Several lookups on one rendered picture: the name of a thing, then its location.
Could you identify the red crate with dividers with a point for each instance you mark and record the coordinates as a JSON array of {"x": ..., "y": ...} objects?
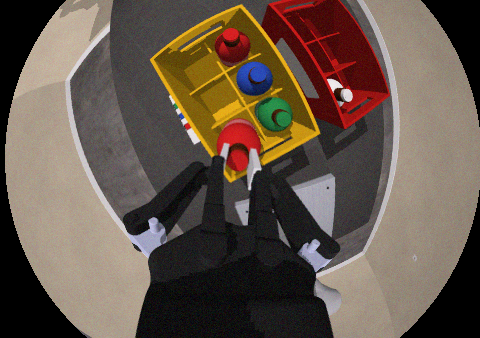
[{"x": 296, "y": 43}]

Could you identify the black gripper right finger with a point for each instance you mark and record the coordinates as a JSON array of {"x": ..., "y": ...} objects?
[{"x": 303, "y": 233}]

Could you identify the yellow crate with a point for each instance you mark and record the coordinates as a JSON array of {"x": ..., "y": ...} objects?
[{"x": 194, "y": 69}]

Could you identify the green bottle with pale green label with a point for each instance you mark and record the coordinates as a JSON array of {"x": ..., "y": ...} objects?
[{"x": 274, "y": 114}]

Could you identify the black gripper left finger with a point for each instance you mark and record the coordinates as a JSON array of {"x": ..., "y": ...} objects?
[{"x": 146, "y": 225}]

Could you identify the white bottle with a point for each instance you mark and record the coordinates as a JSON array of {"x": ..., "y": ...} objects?
[{"x": 341, "y": 94}]

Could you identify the white paper strip with colored marks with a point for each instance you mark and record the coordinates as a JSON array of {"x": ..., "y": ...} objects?
[{"x": 188, "y": 128}]

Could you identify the blue bottle with light blue label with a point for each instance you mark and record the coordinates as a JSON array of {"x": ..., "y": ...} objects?
[{"x": 249, "y": 81}]

